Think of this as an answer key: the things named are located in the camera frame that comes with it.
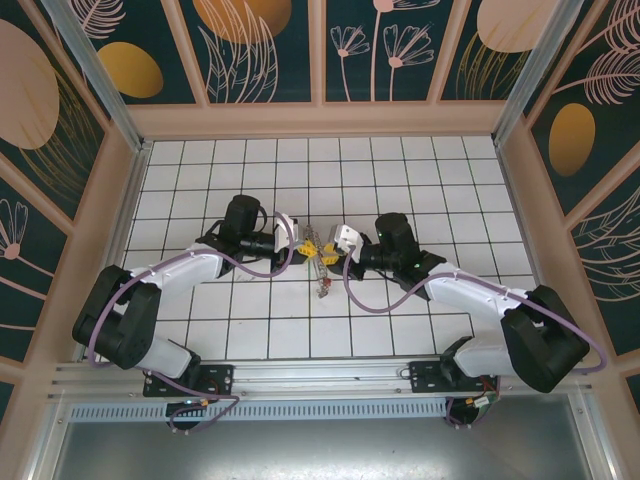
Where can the large metal keyring band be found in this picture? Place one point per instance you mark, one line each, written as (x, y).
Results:
(322, 275)

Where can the key with red tag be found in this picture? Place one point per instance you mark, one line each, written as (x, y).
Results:
(326, 283)

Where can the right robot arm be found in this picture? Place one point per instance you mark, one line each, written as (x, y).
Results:
(475, 300)

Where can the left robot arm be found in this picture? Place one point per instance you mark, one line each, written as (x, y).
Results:
(185, 270)

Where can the grey metal sheet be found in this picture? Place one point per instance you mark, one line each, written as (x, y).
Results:
(320, 450)

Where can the aluminium mounting rail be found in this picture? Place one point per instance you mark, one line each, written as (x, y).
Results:
(320, 375)

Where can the aluminium side rail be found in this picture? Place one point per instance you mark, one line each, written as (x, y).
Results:
(516, 200)

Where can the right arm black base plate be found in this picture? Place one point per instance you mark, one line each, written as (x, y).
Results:
(425, 375)

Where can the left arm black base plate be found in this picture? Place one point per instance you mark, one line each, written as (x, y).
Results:
(220, 380)

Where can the aluminium corner post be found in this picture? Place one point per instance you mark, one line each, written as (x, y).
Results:
(100, 75)
(542, 75)

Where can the aluminium frame bar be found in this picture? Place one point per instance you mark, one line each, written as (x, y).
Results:
(47, 445)
(595, 440)

